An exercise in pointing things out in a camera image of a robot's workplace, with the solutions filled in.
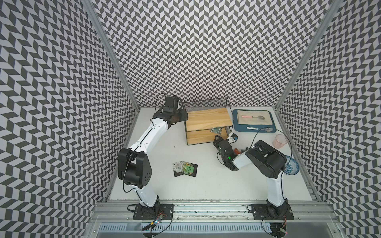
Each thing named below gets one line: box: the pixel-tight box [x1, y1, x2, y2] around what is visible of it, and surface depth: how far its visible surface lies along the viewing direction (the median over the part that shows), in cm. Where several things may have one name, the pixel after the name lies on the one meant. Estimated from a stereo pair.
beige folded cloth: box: [236, 110, 273, 126], surface depth 114 cm
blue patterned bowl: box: [284, 155, 300, 176], surface depth 87 cm
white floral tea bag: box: [172, 160, 186, 174], surface depth 89 cm
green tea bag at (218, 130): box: [209, 126, 223, 135], surface depth 104 cm
